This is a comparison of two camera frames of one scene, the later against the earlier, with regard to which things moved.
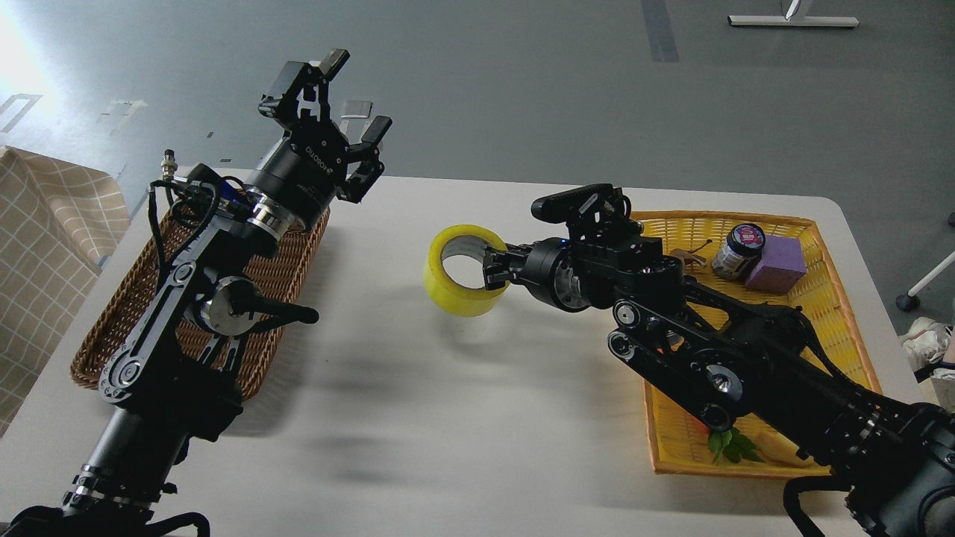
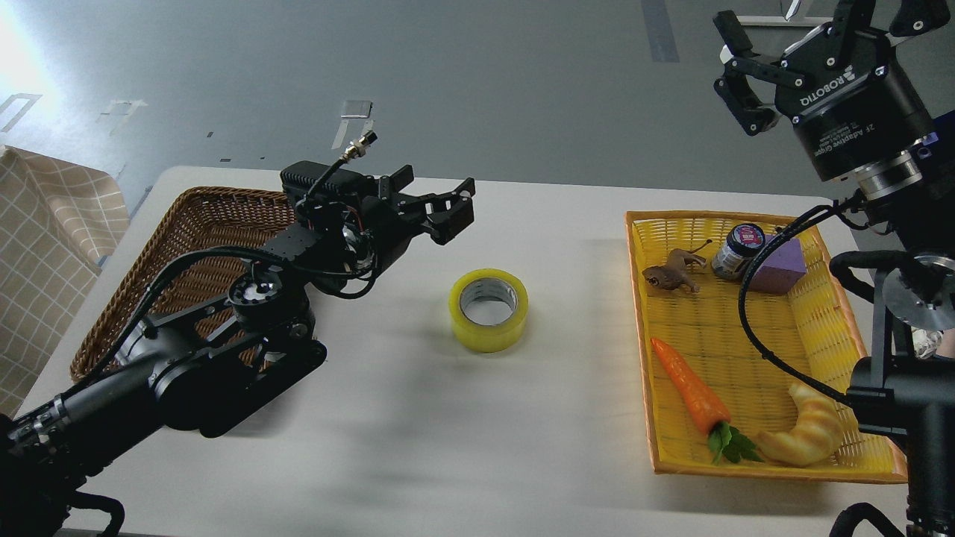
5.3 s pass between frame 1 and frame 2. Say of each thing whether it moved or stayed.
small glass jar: stayed
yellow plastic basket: stayed
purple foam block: stayed
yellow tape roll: moved
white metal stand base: stayed
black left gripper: moved
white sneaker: stayed
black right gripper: moved
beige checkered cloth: stayed
